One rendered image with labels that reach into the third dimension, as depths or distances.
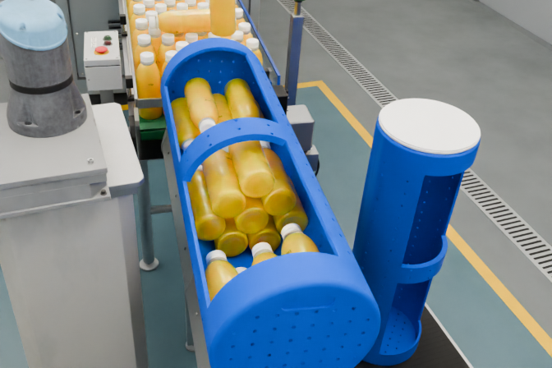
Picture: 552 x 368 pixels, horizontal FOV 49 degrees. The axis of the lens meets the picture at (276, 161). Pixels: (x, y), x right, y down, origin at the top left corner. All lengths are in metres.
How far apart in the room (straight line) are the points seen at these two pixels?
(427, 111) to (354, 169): 1.54
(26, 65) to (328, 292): 0.67
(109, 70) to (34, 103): 0.63
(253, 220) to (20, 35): 0.56
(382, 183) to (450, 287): 1.11
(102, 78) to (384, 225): 0.91
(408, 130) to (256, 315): 0.88
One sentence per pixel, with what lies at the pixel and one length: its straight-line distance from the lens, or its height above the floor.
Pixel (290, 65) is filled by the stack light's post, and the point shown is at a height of 0.92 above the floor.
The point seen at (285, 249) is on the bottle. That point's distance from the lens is 1.12.
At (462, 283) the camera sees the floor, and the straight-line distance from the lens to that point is 2.79.
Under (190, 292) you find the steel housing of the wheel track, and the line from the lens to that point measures 1.40.
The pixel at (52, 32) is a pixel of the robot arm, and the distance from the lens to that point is 1.18.
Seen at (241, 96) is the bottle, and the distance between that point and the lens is 1.54.
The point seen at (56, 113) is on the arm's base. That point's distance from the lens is 1.24.
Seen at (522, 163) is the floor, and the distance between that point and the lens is 3.68.
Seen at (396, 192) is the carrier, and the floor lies 0.88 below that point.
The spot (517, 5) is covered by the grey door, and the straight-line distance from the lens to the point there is 5.57.
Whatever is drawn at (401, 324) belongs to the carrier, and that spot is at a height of 0.16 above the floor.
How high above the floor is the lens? 1.89
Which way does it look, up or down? 35 degrees down
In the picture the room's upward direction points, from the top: 4 degrees clockwise
